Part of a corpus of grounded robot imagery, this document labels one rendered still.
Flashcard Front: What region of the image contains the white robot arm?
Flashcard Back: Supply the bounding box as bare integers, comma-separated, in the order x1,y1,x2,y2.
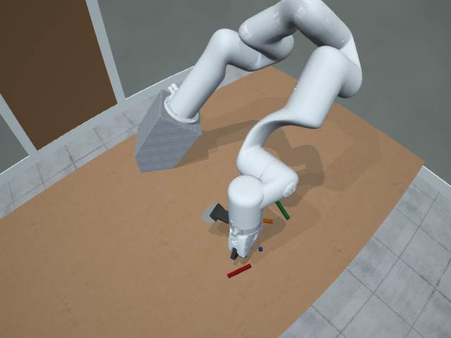
164,0,362,237

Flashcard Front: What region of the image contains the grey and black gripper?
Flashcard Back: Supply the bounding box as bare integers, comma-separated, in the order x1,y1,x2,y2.
228,217,263,260

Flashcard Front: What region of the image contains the dark red rod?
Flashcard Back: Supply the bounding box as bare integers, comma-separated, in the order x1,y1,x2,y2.
227,263,251,278

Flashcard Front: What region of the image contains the green rod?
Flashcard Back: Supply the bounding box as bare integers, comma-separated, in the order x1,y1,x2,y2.
276,201,290,220

